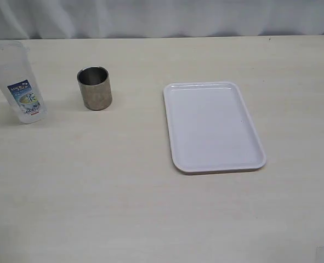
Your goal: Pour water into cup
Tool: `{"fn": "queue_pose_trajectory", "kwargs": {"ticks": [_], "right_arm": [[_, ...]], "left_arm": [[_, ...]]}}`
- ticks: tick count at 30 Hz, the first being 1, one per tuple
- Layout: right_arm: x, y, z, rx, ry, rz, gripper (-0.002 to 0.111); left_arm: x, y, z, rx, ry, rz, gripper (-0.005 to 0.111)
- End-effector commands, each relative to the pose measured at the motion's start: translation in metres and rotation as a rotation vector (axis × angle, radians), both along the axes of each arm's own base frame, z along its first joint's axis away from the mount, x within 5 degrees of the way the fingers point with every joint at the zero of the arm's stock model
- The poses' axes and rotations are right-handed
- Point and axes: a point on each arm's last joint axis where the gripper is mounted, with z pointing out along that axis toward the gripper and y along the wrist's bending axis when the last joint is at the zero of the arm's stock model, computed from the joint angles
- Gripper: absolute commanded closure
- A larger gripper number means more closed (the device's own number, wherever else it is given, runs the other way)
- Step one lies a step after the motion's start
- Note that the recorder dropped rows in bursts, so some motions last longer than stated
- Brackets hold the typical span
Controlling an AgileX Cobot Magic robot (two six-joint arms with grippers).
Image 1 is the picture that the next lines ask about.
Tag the stainless steel cup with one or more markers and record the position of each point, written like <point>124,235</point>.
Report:
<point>94,84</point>

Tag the clear plastic container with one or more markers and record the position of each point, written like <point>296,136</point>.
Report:
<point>18,83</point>

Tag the white plastic tray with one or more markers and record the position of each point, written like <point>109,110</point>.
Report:
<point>210,129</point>

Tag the white backdrop curtain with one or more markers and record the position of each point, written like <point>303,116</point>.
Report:
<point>158,19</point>

